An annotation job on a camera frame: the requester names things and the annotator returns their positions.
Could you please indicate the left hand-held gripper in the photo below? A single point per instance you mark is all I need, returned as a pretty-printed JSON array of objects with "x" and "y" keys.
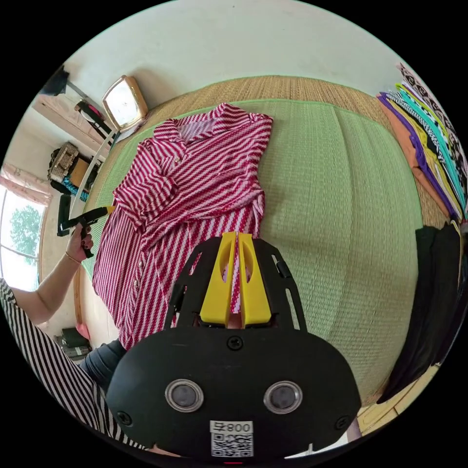
[{"x": 85, "y": 220}]

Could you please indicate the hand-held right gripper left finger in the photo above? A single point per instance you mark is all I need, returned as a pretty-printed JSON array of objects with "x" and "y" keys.
[{"x": 219, "y": 292}]

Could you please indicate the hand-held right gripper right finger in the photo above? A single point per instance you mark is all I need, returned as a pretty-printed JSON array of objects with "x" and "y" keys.
[{"x": 256, "y": 300}]

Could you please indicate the red and white striped shirt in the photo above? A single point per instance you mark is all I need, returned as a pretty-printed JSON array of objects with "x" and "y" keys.
[{"x": 190, "y": 183}]

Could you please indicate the person's left forearm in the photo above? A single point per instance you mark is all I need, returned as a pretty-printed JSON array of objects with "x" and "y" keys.
[{"x": 47, "y": 289}]

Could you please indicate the person's left hand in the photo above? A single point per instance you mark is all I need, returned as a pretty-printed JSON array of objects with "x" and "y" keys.
[{"x": 77, "y": 244}]

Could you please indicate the person's right hand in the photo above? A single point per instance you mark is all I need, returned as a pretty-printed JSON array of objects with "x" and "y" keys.
[{"x": 354, "y": 428}]

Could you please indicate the cluttered shelf with basket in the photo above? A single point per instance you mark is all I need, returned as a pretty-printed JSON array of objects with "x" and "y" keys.
[{"x": 67, "y": 164}]

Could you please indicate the pink curtain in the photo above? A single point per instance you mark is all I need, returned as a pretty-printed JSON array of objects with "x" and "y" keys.
[{"x": 25, "y": 181}]

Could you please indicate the window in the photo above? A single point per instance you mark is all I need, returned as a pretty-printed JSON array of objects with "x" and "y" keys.
[{"x": 22, "y": 237}]

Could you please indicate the square gold-framed clock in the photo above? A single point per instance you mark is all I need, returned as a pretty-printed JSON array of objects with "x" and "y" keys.
[{"x": 124, "y": 104}]

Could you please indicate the bed with woven mat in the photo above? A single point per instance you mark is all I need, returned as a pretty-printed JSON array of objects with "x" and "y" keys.
[{"x": 347, "y": 219}]

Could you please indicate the black garment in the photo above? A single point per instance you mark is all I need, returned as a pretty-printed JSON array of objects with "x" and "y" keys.
[{"x": 424, "y": 300}]

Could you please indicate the pile of clothes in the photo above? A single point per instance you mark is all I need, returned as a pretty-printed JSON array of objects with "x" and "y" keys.
[{"x": 427, "y": 139}]

